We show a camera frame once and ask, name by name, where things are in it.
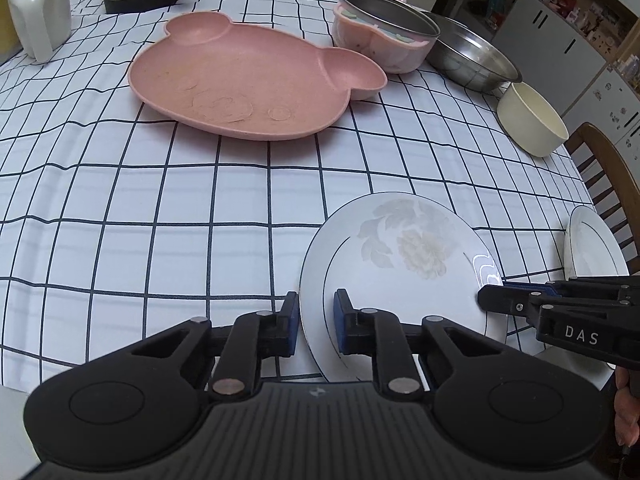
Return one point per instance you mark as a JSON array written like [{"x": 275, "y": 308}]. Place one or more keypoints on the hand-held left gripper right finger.
[{"x": 342, "y": 317}]

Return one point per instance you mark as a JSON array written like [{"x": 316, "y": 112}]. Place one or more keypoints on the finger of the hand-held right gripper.
[
  {"x": 505, "y": 300},
  {"x": 525, "y": 287}
]

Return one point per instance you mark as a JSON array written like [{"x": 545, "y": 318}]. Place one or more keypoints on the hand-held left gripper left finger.
[{"x": 291, "y": 312}]

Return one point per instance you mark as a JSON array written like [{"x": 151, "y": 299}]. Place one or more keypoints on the white floral plate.
[{"x": 400, "y": 260}]

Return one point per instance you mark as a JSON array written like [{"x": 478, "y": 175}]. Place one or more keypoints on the pink bowl with steel insert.
[{"x": 380, "y": 50}]

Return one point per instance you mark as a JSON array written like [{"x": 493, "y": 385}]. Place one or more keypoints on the person's right hand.
[{"x": 627, "y": 420}]

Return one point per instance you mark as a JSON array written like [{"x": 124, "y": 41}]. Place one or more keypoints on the white plate with thin rim line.
[{"x": 592, "y": 247}]

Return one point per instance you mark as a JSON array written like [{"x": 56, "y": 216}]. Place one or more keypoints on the brown wooden chair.
[{"x": 607, "y": 160}]

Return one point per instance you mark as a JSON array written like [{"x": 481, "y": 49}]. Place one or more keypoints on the cream bowl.
[{"x": 530, "y": 120}]

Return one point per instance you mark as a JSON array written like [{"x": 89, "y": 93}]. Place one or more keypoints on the white checked tablecloth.
[{"x": 150, "y": 220}]

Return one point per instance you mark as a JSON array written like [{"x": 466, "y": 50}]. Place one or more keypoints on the white stickered cabinet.
[{"x": 610, "y": 105}]

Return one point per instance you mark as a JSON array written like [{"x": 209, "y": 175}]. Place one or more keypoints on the stainless steel bowl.
[{"x": 470, "y": 55}]

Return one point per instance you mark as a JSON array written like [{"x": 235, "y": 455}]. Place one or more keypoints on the pink bear-shaped plate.
[{"x": 240, "y": 75}]

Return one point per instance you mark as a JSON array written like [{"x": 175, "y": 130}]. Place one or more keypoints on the white kettle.
[{"x": 40, "y": 15}]

